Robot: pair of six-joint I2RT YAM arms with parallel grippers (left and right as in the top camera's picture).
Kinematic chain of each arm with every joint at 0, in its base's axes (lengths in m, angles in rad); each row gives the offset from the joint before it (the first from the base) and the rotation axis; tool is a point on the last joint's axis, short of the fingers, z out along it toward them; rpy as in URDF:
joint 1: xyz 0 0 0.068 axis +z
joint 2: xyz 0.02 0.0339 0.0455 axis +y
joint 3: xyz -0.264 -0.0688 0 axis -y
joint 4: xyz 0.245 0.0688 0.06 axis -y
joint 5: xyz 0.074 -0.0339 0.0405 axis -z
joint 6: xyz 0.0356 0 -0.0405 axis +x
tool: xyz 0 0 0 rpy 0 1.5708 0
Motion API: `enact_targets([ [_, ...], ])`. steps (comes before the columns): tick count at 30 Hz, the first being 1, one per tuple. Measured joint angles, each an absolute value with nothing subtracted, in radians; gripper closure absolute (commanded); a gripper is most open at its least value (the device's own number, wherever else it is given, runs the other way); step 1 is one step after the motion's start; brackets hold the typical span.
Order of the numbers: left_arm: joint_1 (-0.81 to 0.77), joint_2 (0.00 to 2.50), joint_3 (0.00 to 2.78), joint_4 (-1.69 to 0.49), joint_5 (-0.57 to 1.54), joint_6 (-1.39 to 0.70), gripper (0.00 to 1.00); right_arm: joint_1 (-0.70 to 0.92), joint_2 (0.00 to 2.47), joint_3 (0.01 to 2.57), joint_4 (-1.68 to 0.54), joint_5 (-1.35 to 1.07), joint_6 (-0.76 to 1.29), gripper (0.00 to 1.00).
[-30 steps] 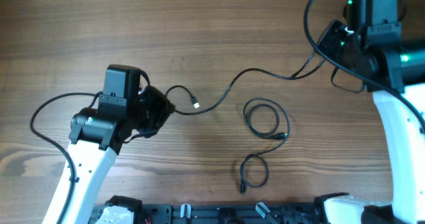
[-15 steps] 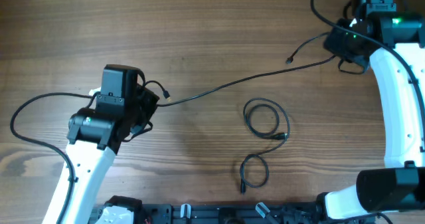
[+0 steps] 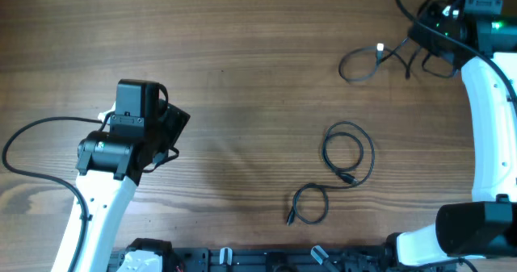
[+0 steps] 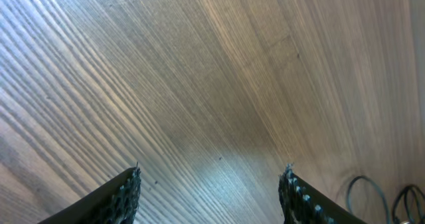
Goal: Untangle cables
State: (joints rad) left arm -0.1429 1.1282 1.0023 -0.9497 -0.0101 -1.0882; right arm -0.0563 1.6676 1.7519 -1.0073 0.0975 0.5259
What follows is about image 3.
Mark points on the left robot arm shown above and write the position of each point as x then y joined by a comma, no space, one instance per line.
143,130

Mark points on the black mounting rail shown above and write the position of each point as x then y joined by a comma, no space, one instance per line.
351,259

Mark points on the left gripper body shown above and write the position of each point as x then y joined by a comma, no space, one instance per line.
170,125

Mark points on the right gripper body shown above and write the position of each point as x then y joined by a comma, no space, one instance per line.
483,5

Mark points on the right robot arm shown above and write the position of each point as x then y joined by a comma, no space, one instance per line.
478,38

